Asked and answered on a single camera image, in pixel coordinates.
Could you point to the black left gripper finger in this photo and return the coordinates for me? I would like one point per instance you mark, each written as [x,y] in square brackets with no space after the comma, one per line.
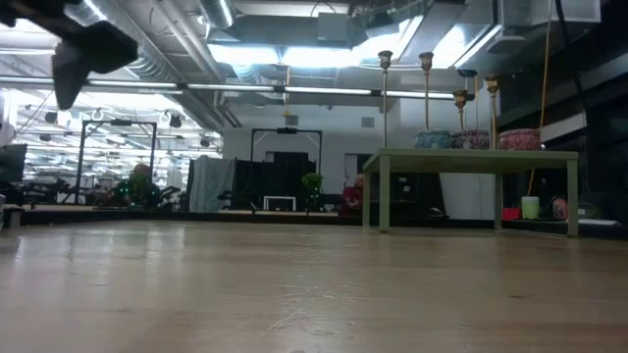
[110,39]
[110,60]

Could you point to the pink patterned candle bowl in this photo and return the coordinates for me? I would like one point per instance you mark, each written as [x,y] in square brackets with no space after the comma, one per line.
[519,139]

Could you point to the tall gold candlestick holder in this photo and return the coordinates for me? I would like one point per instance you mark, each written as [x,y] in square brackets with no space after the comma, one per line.
[385,59]
[426,60]

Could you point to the person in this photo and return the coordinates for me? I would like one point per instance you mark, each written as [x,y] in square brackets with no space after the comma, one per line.
[353,194]

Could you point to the white board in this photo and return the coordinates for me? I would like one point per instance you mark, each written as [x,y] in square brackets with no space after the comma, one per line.
[466,196]

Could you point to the short gold candlestick holder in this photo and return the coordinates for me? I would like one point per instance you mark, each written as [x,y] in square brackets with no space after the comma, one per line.
[459,98]

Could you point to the pale green cup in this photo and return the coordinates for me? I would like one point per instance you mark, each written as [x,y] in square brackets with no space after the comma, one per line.
[530,208]

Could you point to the long white light tube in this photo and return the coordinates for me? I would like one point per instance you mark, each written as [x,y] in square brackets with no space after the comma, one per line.
[319,90]

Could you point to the green perforated metal shelf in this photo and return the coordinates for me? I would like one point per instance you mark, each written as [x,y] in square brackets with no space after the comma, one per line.
[466,159]

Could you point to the silver ribbed ventilation duct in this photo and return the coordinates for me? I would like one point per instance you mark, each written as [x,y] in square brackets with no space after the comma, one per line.
[157,61]

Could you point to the grey wall speaker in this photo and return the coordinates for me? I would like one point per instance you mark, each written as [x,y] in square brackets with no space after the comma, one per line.
[367,122]
[292,120]

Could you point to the black monitor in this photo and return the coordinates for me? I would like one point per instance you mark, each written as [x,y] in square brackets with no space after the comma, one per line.
[12,164]

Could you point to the pink jar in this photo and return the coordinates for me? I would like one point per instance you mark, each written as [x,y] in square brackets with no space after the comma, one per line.
[559,208]

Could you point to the black rectangular pipe frame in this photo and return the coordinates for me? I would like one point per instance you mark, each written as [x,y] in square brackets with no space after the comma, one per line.
[118,122]
[287,131]

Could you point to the small red box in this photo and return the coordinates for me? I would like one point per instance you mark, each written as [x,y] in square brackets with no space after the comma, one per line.
[511,214]

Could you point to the white planter frame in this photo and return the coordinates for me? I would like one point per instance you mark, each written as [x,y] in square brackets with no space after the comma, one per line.
[279,197]

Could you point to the grey hanging cloth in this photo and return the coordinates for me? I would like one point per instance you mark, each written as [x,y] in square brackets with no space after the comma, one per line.
[211,181]

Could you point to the blue ball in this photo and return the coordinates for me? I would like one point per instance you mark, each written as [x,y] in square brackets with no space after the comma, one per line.
[432,139]

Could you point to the small green potted plant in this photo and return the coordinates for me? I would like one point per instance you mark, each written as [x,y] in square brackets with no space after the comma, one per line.
[312,182]

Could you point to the medium gold candlestick holder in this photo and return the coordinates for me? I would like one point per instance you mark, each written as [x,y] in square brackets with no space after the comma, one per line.
[493,83]

